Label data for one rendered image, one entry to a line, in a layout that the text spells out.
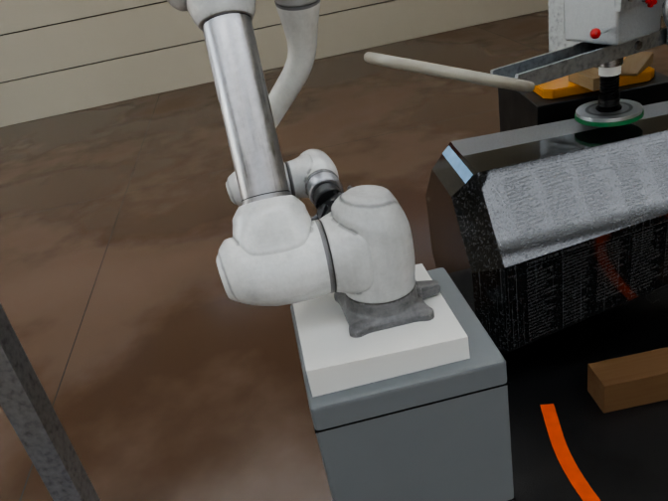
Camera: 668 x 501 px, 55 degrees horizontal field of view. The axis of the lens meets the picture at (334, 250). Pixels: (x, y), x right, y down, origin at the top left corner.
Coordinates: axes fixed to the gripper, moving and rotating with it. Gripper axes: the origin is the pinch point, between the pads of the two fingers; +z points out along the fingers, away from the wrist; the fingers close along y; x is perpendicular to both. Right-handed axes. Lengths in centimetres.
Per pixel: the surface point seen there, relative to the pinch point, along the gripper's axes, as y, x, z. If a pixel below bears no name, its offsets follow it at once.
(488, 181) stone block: -38, -49, -50
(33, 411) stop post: 96, 6, -13
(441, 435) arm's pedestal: 6.5, -29.2, 36.8
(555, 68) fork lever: -73, -32, -54
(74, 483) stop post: 108, -19, -10
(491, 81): -50, -6, -27
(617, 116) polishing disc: -85, -64, -57
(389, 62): -32, 9, -40
